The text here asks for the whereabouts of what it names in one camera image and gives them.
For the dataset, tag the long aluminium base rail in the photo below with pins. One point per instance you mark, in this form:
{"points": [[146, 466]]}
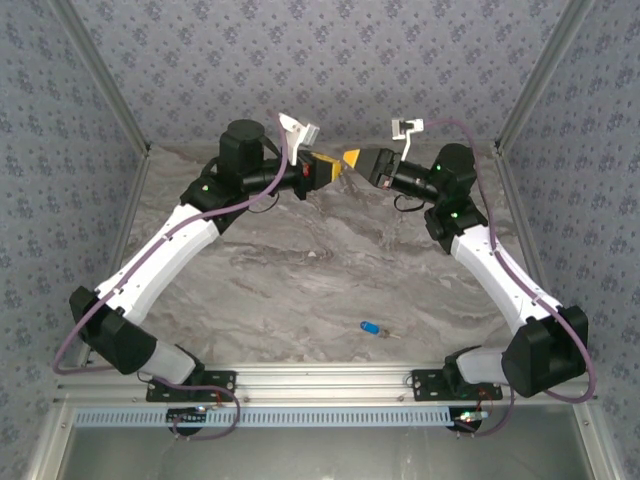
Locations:
{"points": [[320, 382]]}

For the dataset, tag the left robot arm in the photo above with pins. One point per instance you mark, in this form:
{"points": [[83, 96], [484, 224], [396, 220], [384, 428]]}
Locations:
{"points": [[165, 250]]}

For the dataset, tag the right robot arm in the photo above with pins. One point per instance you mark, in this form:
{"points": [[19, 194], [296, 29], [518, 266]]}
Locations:
{"points": [[500, 280]]}

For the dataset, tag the grey metal panel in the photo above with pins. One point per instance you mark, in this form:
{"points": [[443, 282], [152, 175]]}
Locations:
{"points": [[320, 455]]}

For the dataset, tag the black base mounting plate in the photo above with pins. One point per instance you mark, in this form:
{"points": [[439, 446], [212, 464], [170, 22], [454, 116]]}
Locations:
{"points": [[425, 382], [220, 380]]}

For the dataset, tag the aluminium frame post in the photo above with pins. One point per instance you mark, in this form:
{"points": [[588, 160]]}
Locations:
{"points": [[545, 75], [100, 75]]}

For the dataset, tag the blue capped key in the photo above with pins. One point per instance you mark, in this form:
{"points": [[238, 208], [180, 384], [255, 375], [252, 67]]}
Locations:
{"points": [[369, 327]]}

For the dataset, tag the aluminium frame bar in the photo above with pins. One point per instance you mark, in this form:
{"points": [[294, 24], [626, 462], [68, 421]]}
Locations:
{"points": [[600, 445], [47, 445]]}

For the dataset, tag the small circuit board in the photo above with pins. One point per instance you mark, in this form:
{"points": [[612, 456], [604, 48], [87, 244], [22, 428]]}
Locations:
{"points": [[470, 417]]}

